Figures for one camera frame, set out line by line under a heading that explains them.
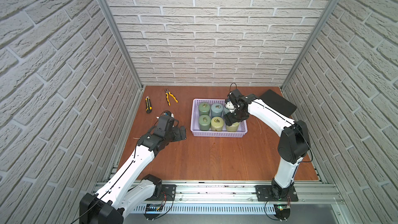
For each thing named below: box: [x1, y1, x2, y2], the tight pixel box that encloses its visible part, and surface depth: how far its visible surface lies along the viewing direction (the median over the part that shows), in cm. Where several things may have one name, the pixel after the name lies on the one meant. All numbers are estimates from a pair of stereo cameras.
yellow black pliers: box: [164, 88, 179, 107], surface depth 115 cm
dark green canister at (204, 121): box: [198, 114, 211, 132], surface depth 92 cm
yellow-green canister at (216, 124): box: [210, 116, 225, 132], surface depth 91 cm
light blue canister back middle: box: [210, 102, 224, 118], surface depth 99 cm
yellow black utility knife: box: [145, 95, 153, 114], surface depth 109 cm
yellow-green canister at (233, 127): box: [225, 121, 240, 132], surface depth 91 cm
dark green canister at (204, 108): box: [198, 101, 211, 116], surface depth 99 cm
